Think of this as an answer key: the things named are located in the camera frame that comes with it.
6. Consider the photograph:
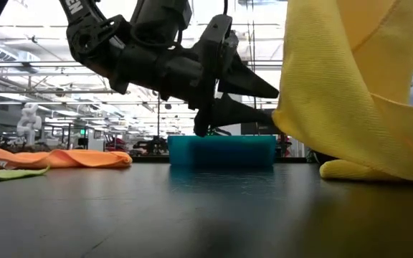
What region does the black hanging cable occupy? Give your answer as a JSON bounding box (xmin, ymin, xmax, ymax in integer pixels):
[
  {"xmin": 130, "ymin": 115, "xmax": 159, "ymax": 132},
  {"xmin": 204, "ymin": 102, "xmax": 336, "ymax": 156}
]
[{"xmin": 250, "ymin": 19, "xmax": 258, "ymax": 69}]

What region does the teal plastic bin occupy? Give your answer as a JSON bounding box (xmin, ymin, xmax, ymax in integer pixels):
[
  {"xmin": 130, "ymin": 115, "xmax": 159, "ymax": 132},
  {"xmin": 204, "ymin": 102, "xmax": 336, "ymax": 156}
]
[{"xmin": 166, "ymin": 135, "xmax": 277, "ymax": 166}]

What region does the yellow microfiber towel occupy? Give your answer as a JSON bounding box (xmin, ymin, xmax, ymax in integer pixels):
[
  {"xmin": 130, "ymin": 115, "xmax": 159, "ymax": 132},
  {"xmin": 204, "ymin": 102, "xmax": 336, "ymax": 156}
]
[{"xmin": 272, "ymin": 0, "xmax": 413, "ymax": 186}]

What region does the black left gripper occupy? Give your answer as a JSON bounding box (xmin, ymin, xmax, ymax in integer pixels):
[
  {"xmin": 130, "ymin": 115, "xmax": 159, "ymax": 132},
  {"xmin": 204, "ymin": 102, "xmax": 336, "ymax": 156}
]
[{"xmin": 110, "ymin": 14, "xmax": 280, "ymax": 138}]

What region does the lime green microfiber towel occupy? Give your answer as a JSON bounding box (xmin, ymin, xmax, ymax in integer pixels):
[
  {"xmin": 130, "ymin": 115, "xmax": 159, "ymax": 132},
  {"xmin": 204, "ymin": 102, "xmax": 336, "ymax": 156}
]
[{"xmin": 0, "ymin": 165, "xmax": 52, "ymax": 186}]

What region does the long light strip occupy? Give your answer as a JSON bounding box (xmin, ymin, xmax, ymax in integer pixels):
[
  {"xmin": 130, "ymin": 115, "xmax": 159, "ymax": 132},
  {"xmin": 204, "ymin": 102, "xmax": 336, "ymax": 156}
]
[{"xmin": 0, "ymin": 59, "xmax": 85, "ymax": 68}]

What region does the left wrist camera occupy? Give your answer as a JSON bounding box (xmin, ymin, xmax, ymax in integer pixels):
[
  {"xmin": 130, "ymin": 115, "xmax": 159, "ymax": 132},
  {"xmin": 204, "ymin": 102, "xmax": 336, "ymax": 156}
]
[{"xmin": 130, "ymin": 0, "xmax": 193, "ymax": 47}]

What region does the orange microfiber towel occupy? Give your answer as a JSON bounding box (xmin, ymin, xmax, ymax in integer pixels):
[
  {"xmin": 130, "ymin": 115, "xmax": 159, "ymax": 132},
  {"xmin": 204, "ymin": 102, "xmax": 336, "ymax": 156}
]
[{"xmin": 0, "ymin": 145, "xmax": 133, "ymax": 171}]

